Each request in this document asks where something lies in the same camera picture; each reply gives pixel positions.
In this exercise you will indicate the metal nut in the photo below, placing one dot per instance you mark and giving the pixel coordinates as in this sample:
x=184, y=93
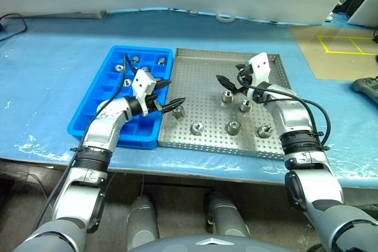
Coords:
x=245, y=105
x=233, y=127
x=227, y=96
x=265, y=131

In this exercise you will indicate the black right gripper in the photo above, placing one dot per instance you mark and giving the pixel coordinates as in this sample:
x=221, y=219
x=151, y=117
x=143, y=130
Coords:
x=245, y=79

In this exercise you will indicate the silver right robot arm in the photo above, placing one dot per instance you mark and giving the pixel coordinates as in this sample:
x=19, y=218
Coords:
x=292, y=116

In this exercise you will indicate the blue plastic table cover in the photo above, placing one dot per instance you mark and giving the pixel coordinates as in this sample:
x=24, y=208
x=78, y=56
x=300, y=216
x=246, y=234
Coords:
x=59, y=72

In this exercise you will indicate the dark grey rounded shape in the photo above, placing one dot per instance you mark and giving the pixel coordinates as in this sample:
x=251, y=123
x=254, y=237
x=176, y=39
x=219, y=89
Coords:
x=227, y=216
x=143, y=222

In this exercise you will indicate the perforated metal tray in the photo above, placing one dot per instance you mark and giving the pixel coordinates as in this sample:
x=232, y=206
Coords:
x=206, y=86

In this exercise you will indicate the brown cardboard mat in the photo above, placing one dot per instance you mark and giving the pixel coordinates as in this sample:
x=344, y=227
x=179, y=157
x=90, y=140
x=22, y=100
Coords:
x=325, y=63

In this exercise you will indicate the black handheld controller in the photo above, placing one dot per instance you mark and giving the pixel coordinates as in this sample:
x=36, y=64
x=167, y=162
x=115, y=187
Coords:
x=366, y=85

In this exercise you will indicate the white background panel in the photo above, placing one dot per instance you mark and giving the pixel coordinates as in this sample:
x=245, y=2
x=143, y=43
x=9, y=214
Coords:
x=366, y=13

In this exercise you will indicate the grey rounded body shell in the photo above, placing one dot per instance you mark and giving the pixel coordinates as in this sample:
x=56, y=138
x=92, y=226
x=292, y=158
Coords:
x=192, y=244

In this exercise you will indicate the blue compartment tray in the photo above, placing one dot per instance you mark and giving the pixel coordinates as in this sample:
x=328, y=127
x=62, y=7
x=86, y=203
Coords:
x=88, y=116

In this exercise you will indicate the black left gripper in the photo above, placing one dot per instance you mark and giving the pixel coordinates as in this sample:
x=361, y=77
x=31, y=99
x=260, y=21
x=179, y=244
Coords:
x=154, y=103

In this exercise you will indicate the clear tape roll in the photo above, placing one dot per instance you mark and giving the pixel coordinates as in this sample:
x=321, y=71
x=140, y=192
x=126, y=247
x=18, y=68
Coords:
x=226, y=20

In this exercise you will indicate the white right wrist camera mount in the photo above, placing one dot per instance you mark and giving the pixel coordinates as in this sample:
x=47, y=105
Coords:
x=260, y=66

